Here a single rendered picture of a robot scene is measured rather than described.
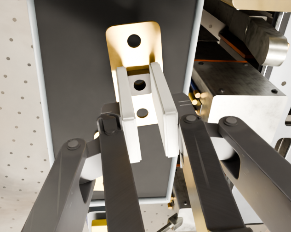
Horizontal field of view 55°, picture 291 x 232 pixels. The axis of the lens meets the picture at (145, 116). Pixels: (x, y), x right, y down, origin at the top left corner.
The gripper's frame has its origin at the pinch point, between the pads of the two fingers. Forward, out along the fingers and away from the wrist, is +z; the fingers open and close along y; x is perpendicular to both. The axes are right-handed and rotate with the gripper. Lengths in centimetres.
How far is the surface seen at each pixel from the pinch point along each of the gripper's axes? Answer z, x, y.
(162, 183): 8.6, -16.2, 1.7
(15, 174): 54, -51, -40
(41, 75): 8.0, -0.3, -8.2
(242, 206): 25, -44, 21
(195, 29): 8.1, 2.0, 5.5
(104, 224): 8.8, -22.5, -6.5
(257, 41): 18.9, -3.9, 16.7
